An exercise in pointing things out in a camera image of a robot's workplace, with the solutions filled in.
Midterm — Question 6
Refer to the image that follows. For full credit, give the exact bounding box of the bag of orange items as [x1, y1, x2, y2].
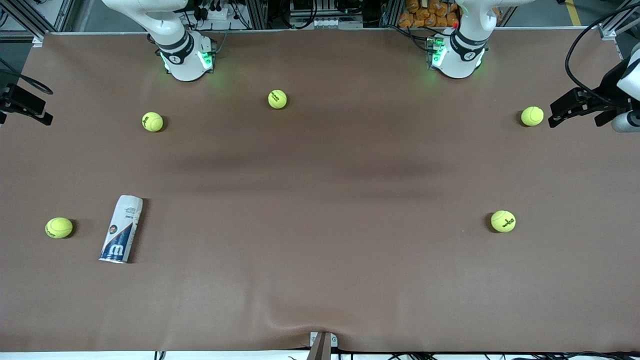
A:
[398, 0, 462, 29]

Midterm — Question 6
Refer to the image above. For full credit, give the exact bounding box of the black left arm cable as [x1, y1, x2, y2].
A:
[564, 4, 640, 108]

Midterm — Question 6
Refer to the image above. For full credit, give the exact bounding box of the brown table mat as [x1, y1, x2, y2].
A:
[0, 27, 640, 353]

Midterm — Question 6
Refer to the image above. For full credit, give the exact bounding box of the metal table edge bracket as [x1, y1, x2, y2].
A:
[309, 331, 339, 360]

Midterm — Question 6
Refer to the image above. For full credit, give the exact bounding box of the aluminium frame profile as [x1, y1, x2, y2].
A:
[597, 0, 640, 42]
[0, 0, 76, 46]

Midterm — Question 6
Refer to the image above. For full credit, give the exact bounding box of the white power strip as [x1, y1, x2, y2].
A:
[197, 4, 232, 22]

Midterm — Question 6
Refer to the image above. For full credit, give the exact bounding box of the white blue tennis ball can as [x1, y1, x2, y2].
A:
[98, 195, 144, 264]

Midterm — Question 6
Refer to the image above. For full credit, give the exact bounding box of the aluminium frame post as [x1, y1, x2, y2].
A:
[245, 0, 271, 30]
[379, 0, 403, 28]

